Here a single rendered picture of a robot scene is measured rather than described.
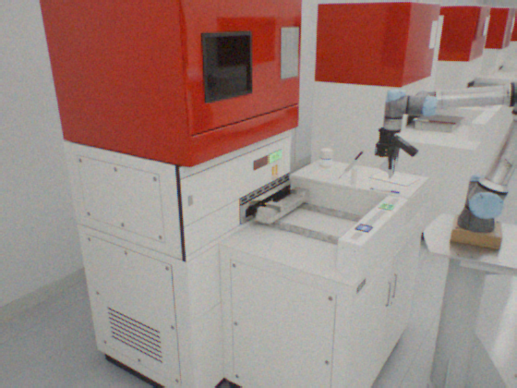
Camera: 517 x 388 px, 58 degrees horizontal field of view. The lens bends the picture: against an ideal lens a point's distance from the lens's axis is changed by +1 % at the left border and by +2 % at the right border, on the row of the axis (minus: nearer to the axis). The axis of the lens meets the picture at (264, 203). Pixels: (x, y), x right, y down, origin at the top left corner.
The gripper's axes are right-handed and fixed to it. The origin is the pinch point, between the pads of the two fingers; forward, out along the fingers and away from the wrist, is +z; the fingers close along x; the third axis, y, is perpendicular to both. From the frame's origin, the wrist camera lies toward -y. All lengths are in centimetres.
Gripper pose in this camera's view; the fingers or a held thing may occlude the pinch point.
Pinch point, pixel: (391, 175)
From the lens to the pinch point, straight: 203.0
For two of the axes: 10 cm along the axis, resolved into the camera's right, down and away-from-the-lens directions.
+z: 0.0, 9.3, 3.8
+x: -5.5, 3.1, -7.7
